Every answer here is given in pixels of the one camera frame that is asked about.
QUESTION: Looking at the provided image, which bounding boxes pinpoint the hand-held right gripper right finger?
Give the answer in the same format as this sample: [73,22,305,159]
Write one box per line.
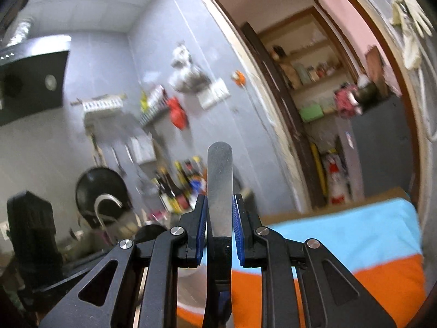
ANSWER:
[232,193,398,328]

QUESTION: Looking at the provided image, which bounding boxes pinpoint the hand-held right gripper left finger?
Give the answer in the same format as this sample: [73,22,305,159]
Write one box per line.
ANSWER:
[40,194,209,328]

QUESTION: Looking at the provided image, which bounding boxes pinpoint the hanging kitchen utensils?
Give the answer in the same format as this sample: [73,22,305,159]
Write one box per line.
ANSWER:
[89,133,144,192]

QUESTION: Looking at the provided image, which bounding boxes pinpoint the row of sauce bottles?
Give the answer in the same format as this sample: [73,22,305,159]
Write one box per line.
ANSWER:
[152,155,209,214]

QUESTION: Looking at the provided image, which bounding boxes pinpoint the curved metal faucet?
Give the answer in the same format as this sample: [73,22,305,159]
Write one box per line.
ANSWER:
[94,194,124,229]

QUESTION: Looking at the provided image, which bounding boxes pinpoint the black wok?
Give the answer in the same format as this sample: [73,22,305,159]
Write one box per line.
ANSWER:
[75,167,134,229]

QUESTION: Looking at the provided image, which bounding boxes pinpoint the white electrical box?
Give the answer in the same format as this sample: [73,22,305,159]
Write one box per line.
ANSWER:
[131,135,158,163]

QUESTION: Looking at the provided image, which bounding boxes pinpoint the yellow rod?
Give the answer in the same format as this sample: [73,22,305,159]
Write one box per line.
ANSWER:
[310,142,328,197]

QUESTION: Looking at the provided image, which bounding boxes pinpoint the fire extinguisher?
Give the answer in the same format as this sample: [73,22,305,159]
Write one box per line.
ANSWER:
[323,154,350,206]

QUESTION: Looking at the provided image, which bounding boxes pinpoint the red plastic bag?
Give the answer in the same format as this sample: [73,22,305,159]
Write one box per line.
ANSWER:
[167,96,189,130]

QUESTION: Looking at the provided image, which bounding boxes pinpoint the blue and orange cloth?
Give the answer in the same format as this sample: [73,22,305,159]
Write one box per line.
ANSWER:
[176,198,427,328]

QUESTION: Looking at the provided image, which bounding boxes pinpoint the green box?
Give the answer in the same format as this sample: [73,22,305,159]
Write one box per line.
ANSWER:
[299,103,324,122]

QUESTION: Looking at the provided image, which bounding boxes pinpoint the black range hood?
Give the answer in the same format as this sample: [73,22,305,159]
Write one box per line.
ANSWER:
[0,34,72,127]

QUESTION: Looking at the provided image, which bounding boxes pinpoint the grey plastic bag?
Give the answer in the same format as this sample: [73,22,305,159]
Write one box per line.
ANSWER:
[169,43,209,93]

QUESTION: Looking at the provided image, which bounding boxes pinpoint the grey cabinet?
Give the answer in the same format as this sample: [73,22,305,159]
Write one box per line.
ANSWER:
[336,94,415,200]

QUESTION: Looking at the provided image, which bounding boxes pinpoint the pink bag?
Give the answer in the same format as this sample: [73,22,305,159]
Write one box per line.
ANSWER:
[334,84,362,118]

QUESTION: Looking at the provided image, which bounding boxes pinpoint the wooden shelf unit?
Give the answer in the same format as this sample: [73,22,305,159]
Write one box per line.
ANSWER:
[242,7,359,144]

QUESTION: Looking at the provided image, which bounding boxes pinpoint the dark pot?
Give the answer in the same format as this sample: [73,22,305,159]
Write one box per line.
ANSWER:
[357,82,379,106]

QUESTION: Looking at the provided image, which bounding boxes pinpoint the brown cutting board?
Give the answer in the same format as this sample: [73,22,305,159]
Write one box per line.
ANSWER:
[365,46,388,96]

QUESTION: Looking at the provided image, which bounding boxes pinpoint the cream rubber glove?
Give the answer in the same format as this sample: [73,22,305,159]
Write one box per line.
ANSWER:
[390,0,412,26]
[399,0,433,69]

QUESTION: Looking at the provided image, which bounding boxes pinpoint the white switch panel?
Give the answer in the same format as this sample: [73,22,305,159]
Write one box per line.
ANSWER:
[198,78,230,110]

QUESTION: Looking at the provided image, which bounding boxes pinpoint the white wall rack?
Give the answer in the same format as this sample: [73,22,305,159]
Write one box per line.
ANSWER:
[70,94,125,113]

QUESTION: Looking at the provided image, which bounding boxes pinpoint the beige door frame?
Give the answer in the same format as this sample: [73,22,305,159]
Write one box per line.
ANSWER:
[194,0,427,212]

